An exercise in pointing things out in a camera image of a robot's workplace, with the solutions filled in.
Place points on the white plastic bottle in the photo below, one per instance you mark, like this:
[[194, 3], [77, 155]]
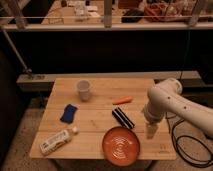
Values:
[[57, 140]]

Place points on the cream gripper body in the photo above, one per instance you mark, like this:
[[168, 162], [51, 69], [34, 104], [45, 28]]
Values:
[[151, 130]]

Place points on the black striped rectangular box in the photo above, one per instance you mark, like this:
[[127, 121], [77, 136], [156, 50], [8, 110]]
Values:
[[122, 118]]

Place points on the wooden table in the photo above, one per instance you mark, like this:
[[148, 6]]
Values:
[[94, 118]]

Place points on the blue sponge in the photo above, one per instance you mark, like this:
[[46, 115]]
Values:
[[68, 115]]

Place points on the grey metal ledge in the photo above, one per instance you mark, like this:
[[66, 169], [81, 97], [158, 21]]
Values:
[[45, 82]]

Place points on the white plastic cup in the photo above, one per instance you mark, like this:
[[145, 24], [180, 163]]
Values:
[[83, 89]]

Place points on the orange ribbed plate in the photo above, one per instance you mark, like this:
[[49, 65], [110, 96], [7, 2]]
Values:
[[121, 146]]

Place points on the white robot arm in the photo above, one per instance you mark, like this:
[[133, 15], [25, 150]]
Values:
[[165, 96]]

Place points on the diagonal metal pole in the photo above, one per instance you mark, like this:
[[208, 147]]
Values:
[[26, 69]]

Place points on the metal railing frame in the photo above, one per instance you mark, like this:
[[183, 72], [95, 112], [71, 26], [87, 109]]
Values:
[[105, 15]]

